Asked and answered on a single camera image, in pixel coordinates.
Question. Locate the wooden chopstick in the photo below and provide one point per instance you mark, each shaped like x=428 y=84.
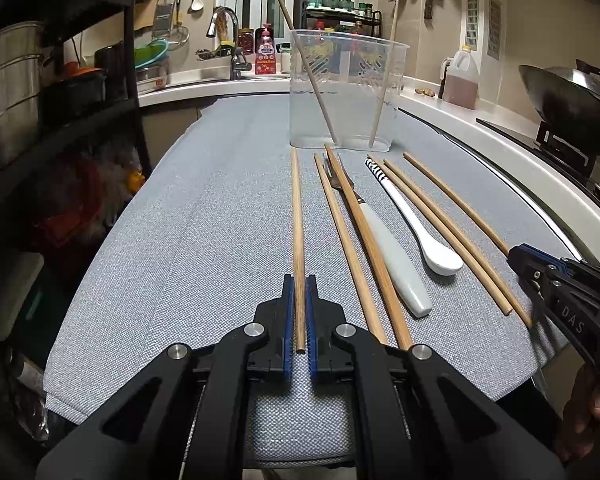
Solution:
x=303 y=60
x=524 y=319
x=502 y=306
x=455 y=201
x=397 y=317
x=330 y=195
x=386 y=60
x=297 y=235

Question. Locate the green plastic basin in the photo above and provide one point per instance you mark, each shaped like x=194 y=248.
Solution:
x=150 y=55

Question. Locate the black gas stove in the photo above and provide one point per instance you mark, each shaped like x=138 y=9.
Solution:
x=570 y=165

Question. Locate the metal grater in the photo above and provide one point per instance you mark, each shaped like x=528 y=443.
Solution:
x=163 y=17

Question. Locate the grey woven table mat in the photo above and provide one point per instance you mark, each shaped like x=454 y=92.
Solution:
x=205 y=240

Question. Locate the black pot orange lid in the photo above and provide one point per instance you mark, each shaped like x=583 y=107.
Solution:
x=75 y=87

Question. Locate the cooking oil jug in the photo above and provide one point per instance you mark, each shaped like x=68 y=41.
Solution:
x=461 y=82

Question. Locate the steel tray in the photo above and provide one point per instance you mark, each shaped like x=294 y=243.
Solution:
x=152 y=79

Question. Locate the chrome kitchen faucet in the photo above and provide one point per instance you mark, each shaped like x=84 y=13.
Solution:
x=232 y=35

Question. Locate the black shelf rack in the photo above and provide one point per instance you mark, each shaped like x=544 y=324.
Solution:
x=130 y=85

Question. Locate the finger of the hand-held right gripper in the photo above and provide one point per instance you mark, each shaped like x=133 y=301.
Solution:
x=540 y=260
x=535 y=282

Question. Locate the person's right hand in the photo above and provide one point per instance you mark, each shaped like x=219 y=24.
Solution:
x=590 y=420

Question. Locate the red jar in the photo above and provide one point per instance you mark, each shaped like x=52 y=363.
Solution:
x=245 y=42

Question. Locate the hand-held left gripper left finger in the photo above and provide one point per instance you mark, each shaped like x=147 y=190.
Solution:
x=287 y=320

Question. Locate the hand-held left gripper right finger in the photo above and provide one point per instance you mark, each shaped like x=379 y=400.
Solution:
x=312 y=320

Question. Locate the black spice rack with bottles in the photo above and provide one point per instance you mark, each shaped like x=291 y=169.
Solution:
x=340 y=15

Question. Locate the ginger pieces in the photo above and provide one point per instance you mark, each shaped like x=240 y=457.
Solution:
x=425 y=92

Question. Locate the black wok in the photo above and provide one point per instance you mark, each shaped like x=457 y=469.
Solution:
x=570 y=105

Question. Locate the clear plastic container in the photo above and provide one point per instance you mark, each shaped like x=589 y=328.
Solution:
x=350 y=110

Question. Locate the narrow wall vent grille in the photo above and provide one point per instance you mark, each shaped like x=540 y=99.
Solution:
x=472 y=10

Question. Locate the wide wall vent grille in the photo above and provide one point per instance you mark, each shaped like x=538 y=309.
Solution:
x=495 y=25

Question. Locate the steel stockpot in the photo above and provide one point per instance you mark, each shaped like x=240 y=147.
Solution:
x=10 y=100

